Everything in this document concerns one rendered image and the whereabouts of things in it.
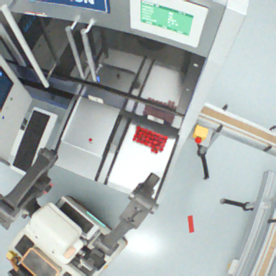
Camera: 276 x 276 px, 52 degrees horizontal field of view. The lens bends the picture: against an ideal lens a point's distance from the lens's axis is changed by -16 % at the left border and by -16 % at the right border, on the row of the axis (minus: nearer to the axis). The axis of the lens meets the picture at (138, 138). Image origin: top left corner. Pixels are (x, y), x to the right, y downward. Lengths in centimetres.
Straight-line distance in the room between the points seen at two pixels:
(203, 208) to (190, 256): 45
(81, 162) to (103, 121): 27
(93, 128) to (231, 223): 151
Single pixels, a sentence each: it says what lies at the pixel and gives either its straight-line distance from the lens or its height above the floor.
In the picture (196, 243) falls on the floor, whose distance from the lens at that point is 272.
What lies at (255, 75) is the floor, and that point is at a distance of 323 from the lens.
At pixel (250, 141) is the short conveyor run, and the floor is 92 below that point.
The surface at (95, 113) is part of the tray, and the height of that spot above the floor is 88.
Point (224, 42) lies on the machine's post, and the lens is 91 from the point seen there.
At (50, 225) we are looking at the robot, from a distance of 134.
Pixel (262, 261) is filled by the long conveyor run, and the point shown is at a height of 97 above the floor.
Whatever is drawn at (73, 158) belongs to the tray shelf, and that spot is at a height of 88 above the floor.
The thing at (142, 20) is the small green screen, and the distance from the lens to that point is 93.
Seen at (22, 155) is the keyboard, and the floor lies 82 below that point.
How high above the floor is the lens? 267
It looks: 75 degrees down
